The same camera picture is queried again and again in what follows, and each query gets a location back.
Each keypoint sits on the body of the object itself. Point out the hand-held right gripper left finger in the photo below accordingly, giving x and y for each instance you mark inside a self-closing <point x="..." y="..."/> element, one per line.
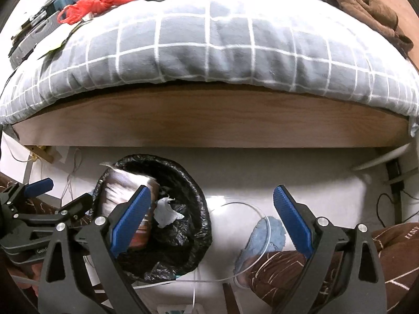
<point x="131" y="222"/>

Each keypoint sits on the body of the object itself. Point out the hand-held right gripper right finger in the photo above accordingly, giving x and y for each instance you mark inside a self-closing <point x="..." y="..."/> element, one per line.
<point x="291" y="219"/>

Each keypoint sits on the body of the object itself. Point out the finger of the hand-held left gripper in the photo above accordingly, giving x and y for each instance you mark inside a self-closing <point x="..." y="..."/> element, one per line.
<point x="77" y="206"/>
<point x="39" y="186"/>

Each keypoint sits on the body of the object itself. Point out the trash bin with black bag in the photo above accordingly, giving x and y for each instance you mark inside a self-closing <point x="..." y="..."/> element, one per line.
<point x="183" y="183"/>

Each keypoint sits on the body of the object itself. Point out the red plastic bag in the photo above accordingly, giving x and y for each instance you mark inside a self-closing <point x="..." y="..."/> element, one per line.
<point x="95" y="3"/>

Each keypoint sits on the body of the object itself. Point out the person's left leg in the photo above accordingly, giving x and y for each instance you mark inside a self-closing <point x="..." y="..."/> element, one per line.
<point x="36" y="206"/>

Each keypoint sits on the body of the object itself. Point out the blue fluffy slipper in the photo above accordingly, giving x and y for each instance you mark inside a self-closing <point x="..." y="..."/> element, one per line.
<point x="265" y="235"/>

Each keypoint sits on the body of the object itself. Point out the white crumpled tissue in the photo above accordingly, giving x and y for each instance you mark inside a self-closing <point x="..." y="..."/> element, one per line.
<point x="167" y="214"/>

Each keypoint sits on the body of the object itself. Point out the brown snack bag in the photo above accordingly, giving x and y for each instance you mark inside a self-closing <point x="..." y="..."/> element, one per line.
<point x="124" y="178"/>

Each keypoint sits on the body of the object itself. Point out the grey suitcase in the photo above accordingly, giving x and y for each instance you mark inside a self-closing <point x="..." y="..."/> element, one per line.
<point x="36" y="36"/>

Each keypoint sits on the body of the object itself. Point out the teal suitcase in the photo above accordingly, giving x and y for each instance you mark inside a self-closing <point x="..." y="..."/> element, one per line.
<point x="64" y="1"/>

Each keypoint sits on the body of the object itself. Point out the wooden bed frame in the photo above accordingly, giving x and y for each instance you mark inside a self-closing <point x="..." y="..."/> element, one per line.
<point x="212" y="117"/>

